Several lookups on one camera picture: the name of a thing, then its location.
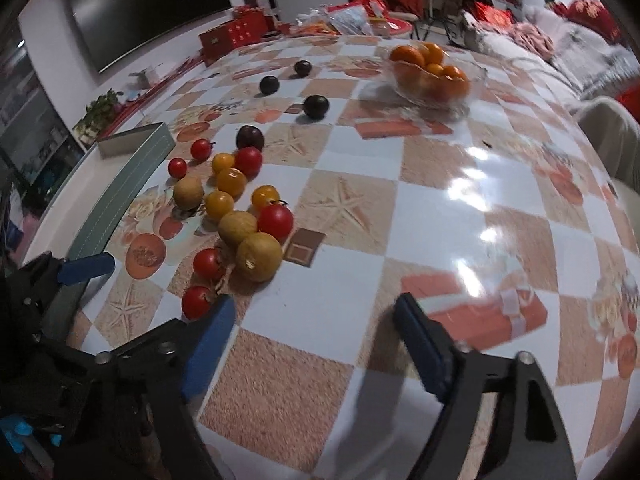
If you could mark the tan longan fruit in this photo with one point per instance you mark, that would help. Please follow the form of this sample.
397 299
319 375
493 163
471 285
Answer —
188 193
258 257
236 226

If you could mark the small white box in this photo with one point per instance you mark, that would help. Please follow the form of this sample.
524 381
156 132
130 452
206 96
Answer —
145 79

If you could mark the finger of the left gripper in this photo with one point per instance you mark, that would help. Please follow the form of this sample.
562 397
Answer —
43 277

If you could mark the orange mandarin in bowl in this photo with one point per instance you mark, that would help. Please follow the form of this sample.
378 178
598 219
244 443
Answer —
426 55

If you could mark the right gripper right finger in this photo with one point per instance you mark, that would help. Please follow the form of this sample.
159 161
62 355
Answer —
527 438

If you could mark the dark plum near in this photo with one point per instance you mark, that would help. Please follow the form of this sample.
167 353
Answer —
249 136

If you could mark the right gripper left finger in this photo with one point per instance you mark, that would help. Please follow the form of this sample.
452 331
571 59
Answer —
169 367

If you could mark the grey sofa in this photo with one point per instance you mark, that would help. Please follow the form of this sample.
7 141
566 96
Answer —
586 74

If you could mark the dark plum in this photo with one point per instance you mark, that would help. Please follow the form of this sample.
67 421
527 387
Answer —
302 68
249 136
269 85
315 106

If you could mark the yellow cherry tomato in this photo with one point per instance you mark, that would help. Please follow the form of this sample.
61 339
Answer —
221 162
231 181
217 204
264 196

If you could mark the dark plum far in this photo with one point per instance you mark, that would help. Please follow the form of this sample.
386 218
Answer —
302 68

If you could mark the black wall television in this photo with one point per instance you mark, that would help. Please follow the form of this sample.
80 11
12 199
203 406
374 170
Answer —
112 29

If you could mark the glass bowl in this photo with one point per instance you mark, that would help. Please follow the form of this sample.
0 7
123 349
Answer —
438 92

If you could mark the white shallow tray box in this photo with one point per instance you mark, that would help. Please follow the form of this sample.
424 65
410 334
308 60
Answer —
85 212

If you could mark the red gift boxes stack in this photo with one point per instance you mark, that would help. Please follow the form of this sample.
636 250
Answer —
247 26

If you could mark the pink blanket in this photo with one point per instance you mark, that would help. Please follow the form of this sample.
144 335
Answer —
532 39

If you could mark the potted green plant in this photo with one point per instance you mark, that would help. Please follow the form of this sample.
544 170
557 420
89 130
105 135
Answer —
99 115

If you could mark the red embroidered cushion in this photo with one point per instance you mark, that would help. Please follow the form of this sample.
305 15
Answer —
590 14

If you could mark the red cherry tomato with stem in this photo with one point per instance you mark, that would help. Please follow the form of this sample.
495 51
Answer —
276 220

